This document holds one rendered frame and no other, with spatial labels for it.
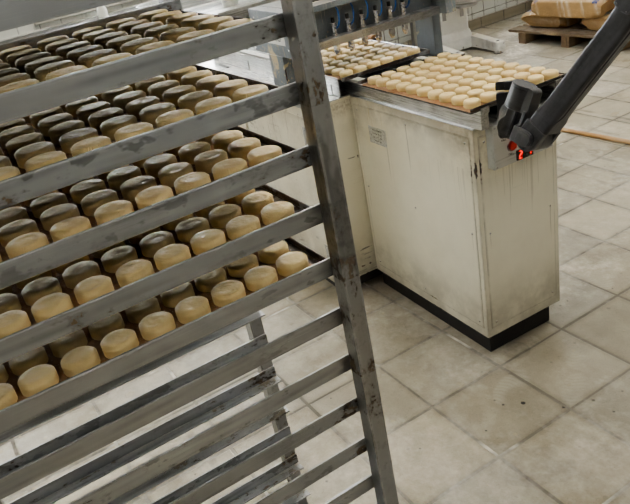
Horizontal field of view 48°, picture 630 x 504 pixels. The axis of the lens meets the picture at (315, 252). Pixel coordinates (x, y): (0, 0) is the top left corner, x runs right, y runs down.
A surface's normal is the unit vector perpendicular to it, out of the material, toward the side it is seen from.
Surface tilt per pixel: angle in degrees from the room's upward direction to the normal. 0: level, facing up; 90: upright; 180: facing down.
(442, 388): 0
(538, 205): 90
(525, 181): 90
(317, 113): 90
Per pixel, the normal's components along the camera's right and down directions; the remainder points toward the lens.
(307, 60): 0.52, 0.31
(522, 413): -0.18, -0.87
